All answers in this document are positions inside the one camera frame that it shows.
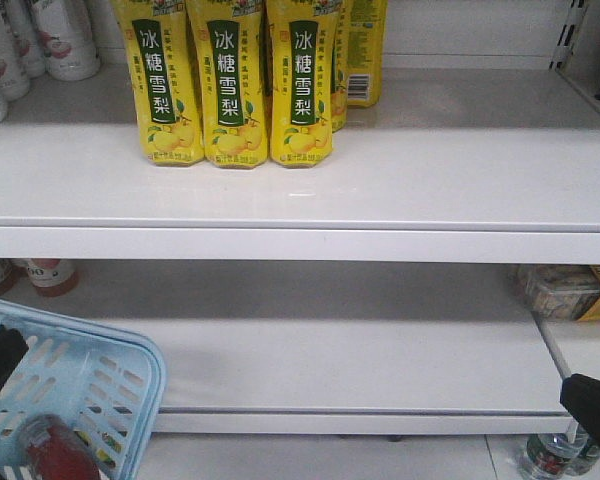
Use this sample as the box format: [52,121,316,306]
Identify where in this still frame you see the yellow pear drink bottle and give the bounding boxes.
[186,1,269,169]
[347,0,388,107]
[266,0,342,168]
[111,1,204,166]

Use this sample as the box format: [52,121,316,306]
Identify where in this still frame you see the red aluminium coke bottle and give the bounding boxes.
[18,414,100,480]

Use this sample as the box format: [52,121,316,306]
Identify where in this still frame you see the light blue plastic basket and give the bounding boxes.
[0,300,167,479]

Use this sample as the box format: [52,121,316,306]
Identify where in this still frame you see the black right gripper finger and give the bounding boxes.
[559,373,600,447]

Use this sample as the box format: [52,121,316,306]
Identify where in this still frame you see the clear green label bottles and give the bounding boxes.
[518,425,600,479]

